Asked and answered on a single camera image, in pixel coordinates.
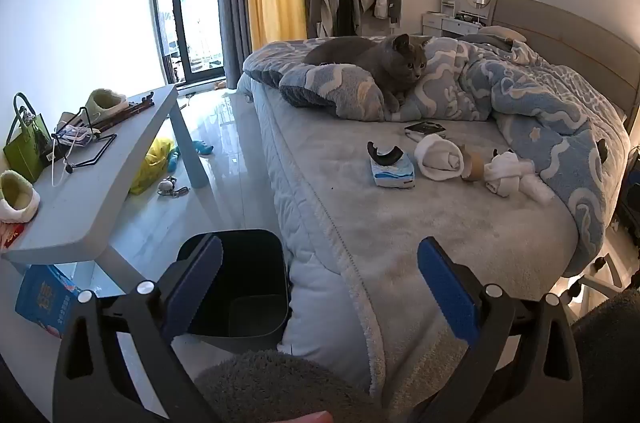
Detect green handbag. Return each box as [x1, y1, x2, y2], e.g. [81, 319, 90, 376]
[2, 92, 53, 184]

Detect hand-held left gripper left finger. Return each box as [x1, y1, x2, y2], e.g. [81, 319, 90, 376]
[52, 234, 223, 423]

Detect green white fuzzy slipper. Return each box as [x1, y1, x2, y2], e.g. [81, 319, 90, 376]
[84, 88, 130, 118]
[0, 169, 41, 224]

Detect blue white tissue pack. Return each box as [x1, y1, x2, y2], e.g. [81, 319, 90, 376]
[370, 151, 417, 190]

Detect red packet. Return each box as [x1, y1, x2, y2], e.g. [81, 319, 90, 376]
[0, 223, 26, 251]

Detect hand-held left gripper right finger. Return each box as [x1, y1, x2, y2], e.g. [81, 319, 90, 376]
[416, 237, 583, 423]

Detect blue white patterned pouch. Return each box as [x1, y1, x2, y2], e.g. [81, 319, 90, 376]
[55, 127, 101, 148]

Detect black trash bin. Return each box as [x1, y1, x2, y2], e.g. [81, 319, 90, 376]
[176, 229, 292, 351]

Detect grey cat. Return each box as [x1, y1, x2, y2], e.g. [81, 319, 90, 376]
[301, 33, 433, 112]

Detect blue cardboard box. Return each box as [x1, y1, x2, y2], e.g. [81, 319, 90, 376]
[15, 264, 83, 339]

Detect beige pillow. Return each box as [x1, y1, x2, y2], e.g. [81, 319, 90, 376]
[480, 25, 528, 44]

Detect black wire stand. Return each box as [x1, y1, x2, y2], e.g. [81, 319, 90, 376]
[52, 107, 119, 176]

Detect grey table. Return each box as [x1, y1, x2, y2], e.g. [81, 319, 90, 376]
[0, 84, 211, 304]

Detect white vanity desk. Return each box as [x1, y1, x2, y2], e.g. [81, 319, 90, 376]
[421, 0, 488, 38]

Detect white sock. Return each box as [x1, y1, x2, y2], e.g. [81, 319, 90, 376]
[414, 134, 468, 180]

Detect person's left hand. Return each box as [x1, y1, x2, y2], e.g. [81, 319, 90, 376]
[277, 410, 333, 423]

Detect white chair base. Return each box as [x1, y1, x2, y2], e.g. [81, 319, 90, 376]
[547, 253, 628, 304]

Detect blue white fleece blanket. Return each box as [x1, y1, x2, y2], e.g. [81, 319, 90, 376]
[242, 34, 632, 276]

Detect white cable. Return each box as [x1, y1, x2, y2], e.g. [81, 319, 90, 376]
[50, 135, 83, 188]

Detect grey headboard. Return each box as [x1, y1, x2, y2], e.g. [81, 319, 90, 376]
[490, 0, 640, 118]

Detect black curved plastic piece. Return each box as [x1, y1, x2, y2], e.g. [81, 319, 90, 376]
[366, 141, 404, 167]

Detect small black book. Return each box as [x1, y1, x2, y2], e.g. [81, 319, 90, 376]
[404, 121, 448, 141]

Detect bed with grey sheet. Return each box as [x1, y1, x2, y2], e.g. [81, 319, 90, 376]
[239, 38, 631, 409]

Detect brown tape roll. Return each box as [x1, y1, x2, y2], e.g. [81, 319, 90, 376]
[459, 144, 488, 182]

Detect yellow plastic bag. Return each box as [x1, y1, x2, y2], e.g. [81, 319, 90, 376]
[129, 137, 176, 196]

